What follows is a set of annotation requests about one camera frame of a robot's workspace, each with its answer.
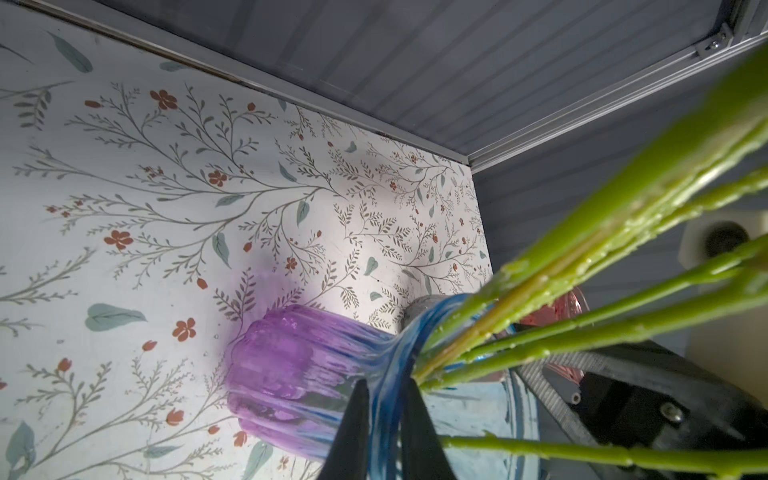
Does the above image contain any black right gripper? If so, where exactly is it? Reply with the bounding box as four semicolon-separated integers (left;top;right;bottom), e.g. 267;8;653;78
515;341;767;450

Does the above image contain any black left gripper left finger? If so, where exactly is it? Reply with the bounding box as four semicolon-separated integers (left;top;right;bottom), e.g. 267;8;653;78
317;379;370;480

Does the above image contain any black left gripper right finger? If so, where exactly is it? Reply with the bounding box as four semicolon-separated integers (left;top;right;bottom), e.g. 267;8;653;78
401;379;457;480

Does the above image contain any red glass vase with ribbon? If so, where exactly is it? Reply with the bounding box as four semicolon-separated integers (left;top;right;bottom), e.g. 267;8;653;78
518;286;592;385

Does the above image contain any blue purple glass vase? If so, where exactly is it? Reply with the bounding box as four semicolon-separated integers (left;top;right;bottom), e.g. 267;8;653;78
226;294;539;461

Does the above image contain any green flower stem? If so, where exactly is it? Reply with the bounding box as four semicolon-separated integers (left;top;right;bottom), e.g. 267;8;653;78
413;49;767;390

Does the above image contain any pale pink rose stem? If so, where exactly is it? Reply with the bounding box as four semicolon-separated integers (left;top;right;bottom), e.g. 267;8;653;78
439;436;767;479

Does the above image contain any floral table cloth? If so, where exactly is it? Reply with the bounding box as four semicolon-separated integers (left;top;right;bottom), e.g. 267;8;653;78
1;2;491;479

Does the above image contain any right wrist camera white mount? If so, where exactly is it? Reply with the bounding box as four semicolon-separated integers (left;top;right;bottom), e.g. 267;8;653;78
677;209;768;409

